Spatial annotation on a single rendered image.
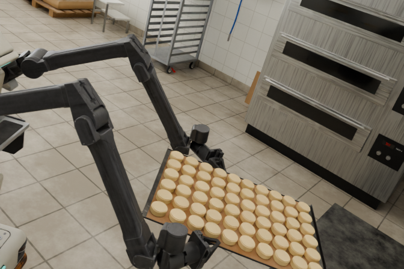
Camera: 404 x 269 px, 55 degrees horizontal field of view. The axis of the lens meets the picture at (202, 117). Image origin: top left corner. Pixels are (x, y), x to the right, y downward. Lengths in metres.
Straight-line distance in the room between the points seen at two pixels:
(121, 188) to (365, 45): 2.74
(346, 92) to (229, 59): 2.14
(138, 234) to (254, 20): 4.20
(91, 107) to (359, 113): 2.82
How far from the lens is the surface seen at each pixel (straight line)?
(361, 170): 3.63
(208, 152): 1.50
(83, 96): 0.95
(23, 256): 2.21
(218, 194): 1.34
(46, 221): 2.55
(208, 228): 1.20
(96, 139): 0.95
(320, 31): 3.55
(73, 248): 2.41
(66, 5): 6.42
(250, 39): 5.05
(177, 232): 1.03
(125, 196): 1.01
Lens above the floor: 1.75
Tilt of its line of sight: 25 degrees down
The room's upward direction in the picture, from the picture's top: 16 degrees clockwise
